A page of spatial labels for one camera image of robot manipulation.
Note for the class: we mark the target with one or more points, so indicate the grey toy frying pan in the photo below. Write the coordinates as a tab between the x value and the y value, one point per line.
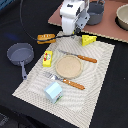
21	54

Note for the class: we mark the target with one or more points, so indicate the yellow toy cheese wedge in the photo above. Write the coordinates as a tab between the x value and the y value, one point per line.
86	39

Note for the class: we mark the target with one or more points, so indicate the yellow toy butter box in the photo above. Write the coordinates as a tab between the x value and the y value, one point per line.
47	59

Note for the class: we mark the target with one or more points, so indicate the beige bowl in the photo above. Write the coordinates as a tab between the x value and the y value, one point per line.
122	14

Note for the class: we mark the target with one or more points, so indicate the round wooden plate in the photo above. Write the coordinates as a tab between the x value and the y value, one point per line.
69	66

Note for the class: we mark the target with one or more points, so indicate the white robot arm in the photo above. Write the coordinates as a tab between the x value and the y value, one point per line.
74	15

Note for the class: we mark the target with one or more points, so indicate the beige striped placemat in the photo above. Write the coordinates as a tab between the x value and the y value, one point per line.
76	106

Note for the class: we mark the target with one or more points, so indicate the toy knife wooden handle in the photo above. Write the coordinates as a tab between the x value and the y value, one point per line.
80	56

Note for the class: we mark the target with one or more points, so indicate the pink toy stove board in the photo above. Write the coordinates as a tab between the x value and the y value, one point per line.
107	27

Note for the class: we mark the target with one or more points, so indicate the orange toy bread loaf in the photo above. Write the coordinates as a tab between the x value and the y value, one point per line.
46	38

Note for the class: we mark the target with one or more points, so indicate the light blue milk carton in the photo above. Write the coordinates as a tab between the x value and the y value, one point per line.
53	92

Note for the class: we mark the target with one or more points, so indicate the toy fork wooden handle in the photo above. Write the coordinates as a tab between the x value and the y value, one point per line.
55	77

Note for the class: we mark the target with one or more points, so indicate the grey toy cooking pot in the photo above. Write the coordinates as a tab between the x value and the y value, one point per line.
96	10

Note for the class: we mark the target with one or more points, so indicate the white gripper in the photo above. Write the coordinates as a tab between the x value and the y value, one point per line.
74	15

